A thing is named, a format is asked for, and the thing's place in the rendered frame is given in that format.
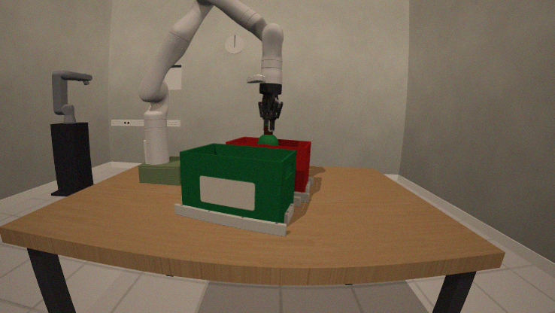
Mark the red crate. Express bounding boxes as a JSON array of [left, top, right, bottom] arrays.
[[235, 137, 311, 193]]

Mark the green crate with dividers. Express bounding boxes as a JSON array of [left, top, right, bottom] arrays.
[[183, 143, 297, 223]]

